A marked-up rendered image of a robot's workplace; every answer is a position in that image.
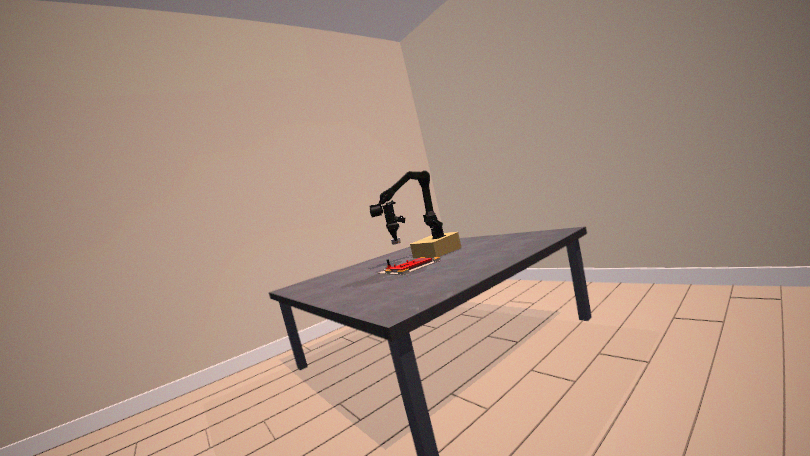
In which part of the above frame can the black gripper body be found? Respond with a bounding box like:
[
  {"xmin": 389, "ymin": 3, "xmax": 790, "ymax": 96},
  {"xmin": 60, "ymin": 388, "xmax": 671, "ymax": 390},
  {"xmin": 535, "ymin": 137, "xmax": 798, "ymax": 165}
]
[{"xmin": 385, "ymin": 213, "xmax": 399, "ymax": 230}]

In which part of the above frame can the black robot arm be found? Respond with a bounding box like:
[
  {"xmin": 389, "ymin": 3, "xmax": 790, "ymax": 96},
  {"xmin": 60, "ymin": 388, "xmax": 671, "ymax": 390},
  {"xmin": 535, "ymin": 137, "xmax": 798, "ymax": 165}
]
[{"xmin": 370, "ymin": 171, "xmax": 446, "ymax": 239}]

